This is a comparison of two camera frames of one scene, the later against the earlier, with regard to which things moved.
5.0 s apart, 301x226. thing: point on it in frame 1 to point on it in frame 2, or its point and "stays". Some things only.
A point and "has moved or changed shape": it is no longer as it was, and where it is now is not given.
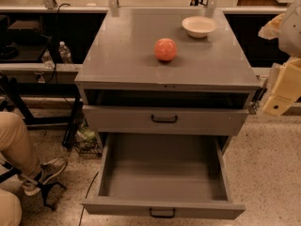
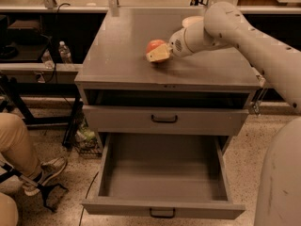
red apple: [165, 49] has moved or changed shape
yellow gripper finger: [287, 89] to [177, 45]
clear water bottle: [65, 53] stays
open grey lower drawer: [173, 176] stays
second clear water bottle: [48, 60] stays
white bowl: [198, 26] stays
